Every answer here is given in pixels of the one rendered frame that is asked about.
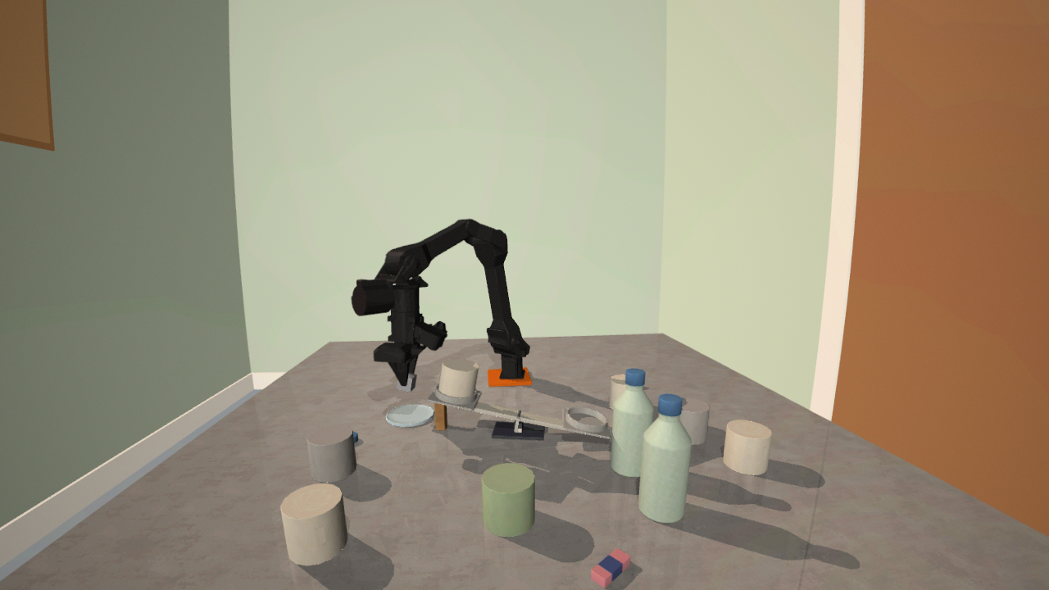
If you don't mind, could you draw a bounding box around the grey cylinder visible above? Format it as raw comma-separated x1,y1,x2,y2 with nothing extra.
307,424,356,483
679,397,710,445

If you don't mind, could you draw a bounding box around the pink eraser with dark blue sleeve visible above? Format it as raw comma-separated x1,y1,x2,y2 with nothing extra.
591,548,630,588

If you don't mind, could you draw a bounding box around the beige cylinder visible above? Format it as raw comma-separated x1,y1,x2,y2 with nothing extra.
280,483,347,566
438,358,479,397
723,420,772,475
611,374,626,410

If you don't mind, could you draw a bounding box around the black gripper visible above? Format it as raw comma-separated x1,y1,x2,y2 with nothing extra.
373,310,426,386

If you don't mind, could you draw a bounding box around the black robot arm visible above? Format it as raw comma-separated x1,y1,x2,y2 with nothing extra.
351,219,530,379

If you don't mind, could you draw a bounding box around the grey balance beam with pans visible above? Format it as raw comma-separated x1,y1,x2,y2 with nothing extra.
427,385,611,440

